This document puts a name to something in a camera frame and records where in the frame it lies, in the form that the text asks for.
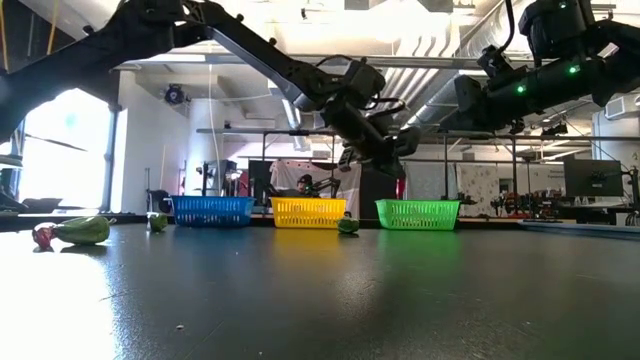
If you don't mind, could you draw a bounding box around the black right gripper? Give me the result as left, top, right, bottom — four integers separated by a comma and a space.
439, 69, 546, 133

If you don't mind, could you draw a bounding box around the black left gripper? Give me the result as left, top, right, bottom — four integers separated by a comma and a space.
322, 94, 422, 177

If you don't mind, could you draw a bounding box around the black panel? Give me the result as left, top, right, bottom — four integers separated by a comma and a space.
358, 169, 405, 221

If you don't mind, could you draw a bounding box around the white ceiling pipe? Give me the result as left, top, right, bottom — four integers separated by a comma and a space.
394, 67, 434, 129
387, 67, 416, 132

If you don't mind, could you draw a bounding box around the grey ceiling beam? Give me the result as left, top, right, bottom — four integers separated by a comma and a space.
114, 52, 539, 71

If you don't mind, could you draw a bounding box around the white patterned curtain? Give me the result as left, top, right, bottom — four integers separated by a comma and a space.
404, 162, 531, 204

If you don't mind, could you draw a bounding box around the green plastic basket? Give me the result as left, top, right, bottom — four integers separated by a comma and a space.
374, 198, 462, 232

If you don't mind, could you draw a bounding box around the white dotted sheet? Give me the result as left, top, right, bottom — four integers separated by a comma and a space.
268, 159, 362, 214

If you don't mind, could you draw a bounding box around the yellow plastic basket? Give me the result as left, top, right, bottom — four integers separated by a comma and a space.
270, 196, 349, 230

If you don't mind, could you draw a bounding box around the background robot workstation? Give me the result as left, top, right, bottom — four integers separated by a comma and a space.
492, 189, 640, 225

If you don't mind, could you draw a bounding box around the black computer monitor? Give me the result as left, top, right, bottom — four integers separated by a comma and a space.
563, 158, 625, 198

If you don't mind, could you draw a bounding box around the black equipment stand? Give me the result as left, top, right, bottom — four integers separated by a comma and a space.
195, 158, 242, 197

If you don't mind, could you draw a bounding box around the black table mat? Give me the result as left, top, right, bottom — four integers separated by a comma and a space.
0, 219, 640, 360

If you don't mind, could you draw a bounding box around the blue plastic basket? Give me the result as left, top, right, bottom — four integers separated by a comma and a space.
168, 195, 257, 229

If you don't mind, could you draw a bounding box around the black round ceiling speaker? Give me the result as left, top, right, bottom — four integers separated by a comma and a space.
163, 83, 186, 106

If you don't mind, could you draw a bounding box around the black office chair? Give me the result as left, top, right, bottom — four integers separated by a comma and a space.
147, 188, 174, 215

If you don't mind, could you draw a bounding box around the bright window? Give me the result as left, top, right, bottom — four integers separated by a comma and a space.
0, 87, 114, 211

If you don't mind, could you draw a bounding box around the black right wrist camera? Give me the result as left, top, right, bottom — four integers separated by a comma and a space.
476, 43, 517, 76

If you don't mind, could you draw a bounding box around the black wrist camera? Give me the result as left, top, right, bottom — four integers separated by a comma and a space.
476, 43, 517, 76
344, 58, 387, 109

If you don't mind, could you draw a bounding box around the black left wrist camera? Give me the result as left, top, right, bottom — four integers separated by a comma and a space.
344, 58, 387, 109

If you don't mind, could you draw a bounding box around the black metal rack frame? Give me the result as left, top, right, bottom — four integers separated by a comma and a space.
194, 127, 640, 201

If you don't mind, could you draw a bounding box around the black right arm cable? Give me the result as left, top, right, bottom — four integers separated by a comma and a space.
497, 0, 517, 54

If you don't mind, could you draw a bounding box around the white wall vent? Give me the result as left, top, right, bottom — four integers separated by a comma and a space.
603, 94, 629, 121

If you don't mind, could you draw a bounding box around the yellow hanging cable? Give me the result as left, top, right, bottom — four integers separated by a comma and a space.
45, 0, 60, 56

